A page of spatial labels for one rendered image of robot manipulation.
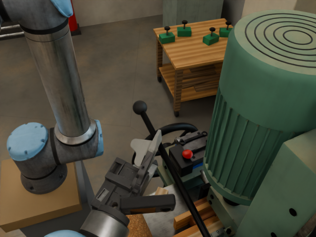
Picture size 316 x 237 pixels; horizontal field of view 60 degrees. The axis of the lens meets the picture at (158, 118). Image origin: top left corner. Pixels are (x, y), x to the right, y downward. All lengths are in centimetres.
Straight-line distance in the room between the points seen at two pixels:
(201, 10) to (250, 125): 252
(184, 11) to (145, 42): 66
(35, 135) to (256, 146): 84
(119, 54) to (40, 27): 237
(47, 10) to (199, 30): 181
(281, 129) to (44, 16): 54
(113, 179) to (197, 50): 165
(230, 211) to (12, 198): 90
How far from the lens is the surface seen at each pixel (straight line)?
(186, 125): 98
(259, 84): 36
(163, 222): 82
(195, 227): 78
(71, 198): 123
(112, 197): 61
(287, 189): 42
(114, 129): 224
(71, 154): 109
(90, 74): 282
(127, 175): 61
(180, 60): 200
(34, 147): 106
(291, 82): 35
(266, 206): 48
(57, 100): 88
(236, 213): 71
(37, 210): 125
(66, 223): 140
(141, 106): 64
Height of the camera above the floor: 166
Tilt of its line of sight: 46 degrees down
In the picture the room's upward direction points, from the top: straight up
